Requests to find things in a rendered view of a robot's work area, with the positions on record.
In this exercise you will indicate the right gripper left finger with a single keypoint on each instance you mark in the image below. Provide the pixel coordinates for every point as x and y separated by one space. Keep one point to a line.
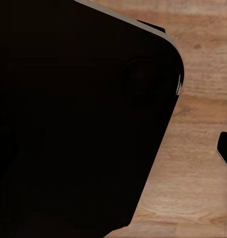
9 147

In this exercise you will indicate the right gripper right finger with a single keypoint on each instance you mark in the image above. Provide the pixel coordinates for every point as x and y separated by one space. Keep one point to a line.
222 145

